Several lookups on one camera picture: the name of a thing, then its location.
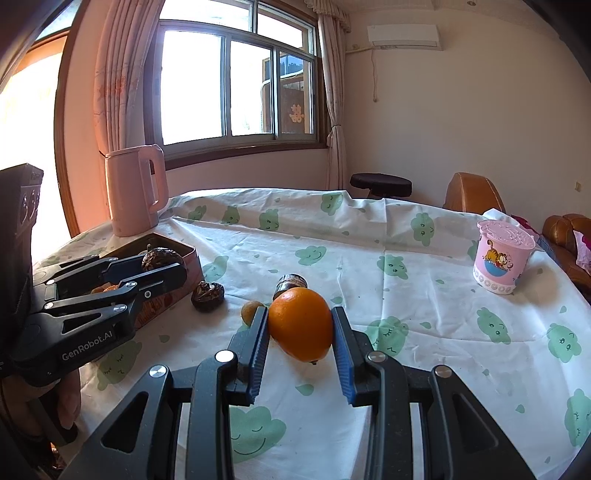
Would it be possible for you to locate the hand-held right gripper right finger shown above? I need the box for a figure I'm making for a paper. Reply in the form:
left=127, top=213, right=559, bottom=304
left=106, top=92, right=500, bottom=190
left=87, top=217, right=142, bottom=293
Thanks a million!
left=331, top=305, right=532, bottom=480

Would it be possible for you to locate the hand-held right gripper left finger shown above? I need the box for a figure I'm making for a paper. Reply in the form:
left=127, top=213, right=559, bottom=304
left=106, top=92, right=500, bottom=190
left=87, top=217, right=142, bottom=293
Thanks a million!
left=58, top=305, right=271, bottom=480

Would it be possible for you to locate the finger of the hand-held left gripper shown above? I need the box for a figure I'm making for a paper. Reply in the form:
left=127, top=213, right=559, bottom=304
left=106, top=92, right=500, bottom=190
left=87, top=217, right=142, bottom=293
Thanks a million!
left=43, top=261, right=188, bottom=334
left=31, top=255, right=145, bottom=300

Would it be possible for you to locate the dark brown wrinkled fruit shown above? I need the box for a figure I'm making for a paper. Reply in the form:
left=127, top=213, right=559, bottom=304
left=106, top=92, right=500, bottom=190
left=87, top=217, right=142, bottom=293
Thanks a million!
left=191, top=281, right=225, bottom=312
left=141, top=247, right=182, bottom=273

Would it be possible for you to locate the metal tin box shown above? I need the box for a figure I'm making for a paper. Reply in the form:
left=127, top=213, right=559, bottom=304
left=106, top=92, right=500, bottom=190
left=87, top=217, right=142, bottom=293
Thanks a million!
left=95, top=233, right=204, bottom=329

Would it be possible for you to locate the small brown-green fruit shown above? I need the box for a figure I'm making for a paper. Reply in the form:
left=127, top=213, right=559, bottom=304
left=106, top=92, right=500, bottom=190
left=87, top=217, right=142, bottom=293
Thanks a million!
left=241, top=300, right=267, bottom=326

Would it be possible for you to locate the smooth orange with stem nub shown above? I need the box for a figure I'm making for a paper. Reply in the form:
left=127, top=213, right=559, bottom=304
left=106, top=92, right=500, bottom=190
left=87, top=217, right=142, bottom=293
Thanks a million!
left=268, top=287, right=334, bottom=365

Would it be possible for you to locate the round cake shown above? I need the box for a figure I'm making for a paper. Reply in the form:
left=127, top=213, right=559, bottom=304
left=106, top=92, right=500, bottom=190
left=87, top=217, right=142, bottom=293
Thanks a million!
left=274, top=274, right=308, bottom=301

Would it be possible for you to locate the person's left hand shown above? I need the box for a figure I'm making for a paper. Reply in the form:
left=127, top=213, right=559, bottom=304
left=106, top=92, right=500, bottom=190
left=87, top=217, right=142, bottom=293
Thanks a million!
left=0, top=366, right=83, bottom=453

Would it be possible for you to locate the white green-cloud tablecloth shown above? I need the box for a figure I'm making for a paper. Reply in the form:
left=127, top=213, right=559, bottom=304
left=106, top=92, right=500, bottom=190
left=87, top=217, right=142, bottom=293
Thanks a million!
left=32, top=187, right=591, bottom=480

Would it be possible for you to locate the pink electric kettle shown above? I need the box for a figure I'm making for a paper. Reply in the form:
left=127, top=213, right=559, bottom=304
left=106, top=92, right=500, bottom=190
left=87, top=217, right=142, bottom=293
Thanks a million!
left=99, top=144, right=169, bottom=237

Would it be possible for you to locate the dark round stool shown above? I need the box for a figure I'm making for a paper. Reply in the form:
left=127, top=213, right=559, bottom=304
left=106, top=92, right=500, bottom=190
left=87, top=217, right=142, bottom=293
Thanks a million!
left=349, top=173, right=413, bottom=200

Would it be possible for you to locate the pink cartoon cup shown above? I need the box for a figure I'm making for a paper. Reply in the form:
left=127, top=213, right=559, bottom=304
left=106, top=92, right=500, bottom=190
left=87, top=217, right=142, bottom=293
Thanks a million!
left=472, top=220, right=539, bottom=295

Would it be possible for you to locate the pink patterned curtain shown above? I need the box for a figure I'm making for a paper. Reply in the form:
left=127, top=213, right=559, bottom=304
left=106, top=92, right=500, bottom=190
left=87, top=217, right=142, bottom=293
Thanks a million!
left=92, top=0, right=167, bottom=158

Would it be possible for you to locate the sliding glass window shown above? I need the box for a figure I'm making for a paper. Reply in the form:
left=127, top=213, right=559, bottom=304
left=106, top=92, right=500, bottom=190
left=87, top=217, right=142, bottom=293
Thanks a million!
left=148, top=0, right=328, bottom=162

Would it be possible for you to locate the brown leather chair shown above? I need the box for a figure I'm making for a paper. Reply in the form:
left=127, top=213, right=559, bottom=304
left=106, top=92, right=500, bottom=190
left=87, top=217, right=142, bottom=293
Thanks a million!
left=443, top=172, right=506, bottom=214

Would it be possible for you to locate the pale narrow curtain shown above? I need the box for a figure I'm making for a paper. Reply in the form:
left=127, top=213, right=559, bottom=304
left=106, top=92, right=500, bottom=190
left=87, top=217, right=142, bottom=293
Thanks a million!
left=316, top=11, right=352, bottom=190

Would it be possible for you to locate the brown leather sofa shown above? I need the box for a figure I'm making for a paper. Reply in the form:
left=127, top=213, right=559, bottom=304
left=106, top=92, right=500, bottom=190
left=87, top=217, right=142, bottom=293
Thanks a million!
left=542, top=213, right=591, bottom=301

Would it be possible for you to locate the pink floral cushion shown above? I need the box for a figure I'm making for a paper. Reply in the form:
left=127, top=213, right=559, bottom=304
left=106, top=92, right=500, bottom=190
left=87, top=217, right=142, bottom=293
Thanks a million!
left=573, top=231, right=591, bottom=274

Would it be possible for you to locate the air conditioner pipe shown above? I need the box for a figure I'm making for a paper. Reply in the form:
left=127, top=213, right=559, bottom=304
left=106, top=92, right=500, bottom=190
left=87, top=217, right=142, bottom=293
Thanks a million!
left=344, top=44, right=380, bottom=103

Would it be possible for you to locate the ruffled curtain valance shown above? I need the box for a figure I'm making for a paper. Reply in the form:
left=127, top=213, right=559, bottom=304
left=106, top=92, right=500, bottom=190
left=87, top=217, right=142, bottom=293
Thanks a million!
left=305, top=0, right=352, bottom=33

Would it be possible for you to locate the white air conditioner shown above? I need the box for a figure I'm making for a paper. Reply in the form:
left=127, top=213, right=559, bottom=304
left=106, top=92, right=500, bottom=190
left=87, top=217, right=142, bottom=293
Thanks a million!
left=367, top=24, right=443, bottom=51

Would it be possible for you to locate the brown wooden door frame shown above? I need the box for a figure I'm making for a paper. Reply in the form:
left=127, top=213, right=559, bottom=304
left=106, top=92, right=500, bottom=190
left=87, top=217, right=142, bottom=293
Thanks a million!
left=54, top=32, right=88, bottom=234

